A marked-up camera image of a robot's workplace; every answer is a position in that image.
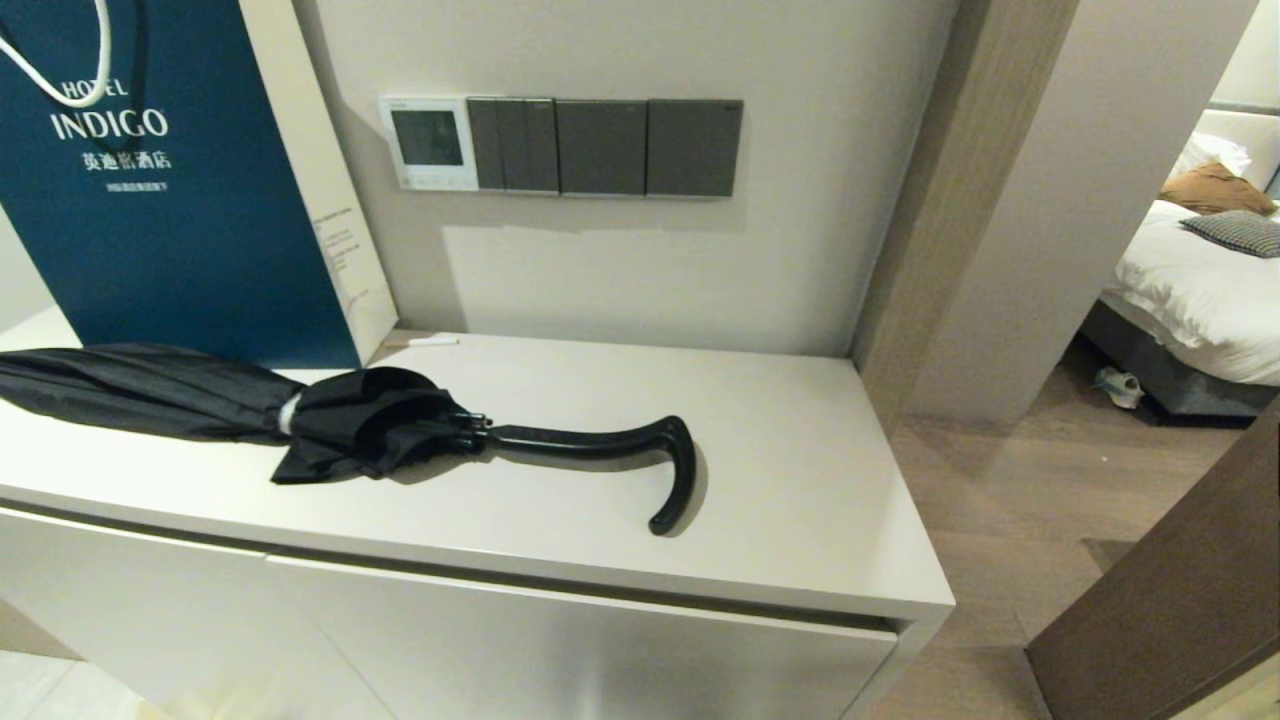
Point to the brown wooden door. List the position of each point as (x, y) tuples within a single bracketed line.
[(1180, 590)]

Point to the bed with white duvet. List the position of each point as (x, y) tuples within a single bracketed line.
[(1190, 300)]

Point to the dark grey three-gang wall switch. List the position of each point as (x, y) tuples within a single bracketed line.
[(512, 145)]

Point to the light wooden door frame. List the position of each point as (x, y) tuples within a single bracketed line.
[(950, 250)]

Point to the brown cushion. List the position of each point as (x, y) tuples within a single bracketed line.
[(1215, 190)]

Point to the white pillow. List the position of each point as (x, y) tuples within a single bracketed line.
[(1215, 150)]

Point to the white cabinet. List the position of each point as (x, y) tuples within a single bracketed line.
[(800, 500)]

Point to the white and teal sneaker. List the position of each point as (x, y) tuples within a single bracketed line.
[(1120, 387)]

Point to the black folded umbrella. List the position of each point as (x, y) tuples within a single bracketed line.
[(370, 425)]

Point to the white wall thermostat panel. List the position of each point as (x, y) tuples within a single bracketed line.
[(428, 140)]

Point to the grey single rocker switch panel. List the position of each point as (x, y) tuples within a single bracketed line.
[(694, 148), (601, 148)]

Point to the blue Hotel Indigo paper bag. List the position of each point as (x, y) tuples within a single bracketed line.
[(180, 240)]

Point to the houndstooth patterned cushion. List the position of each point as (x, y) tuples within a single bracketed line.
[(1240, 232)]

